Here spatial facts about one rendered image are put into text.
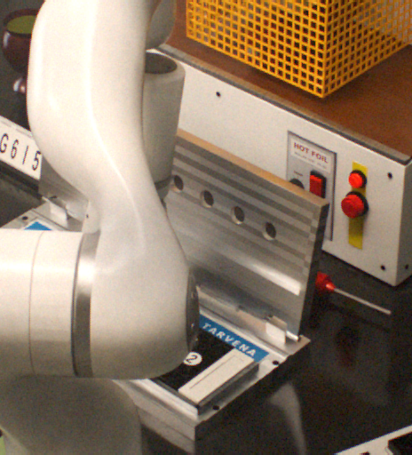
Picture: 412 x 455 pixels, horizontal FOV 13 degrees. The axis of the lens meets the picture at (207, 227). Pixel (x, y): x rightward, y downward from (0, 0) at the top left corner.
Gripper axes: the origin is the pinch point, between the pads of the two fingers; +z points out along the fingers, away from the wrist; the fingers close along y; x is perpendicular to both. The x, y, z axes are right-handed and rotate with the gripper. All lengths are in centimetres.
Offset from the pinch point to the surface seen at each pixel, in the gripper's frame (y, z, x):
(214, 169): 2.6, -16.4, 11.4
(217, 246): 4.8, -6.9, 11.4
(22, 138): -34.7, -4.0, 16.7
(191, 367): 12.9, 1.7, -0.6
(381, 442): 35.5, 2.6, 6.5
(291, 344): 18.0, 0.4, 11.5
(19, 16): -53, -12, 32
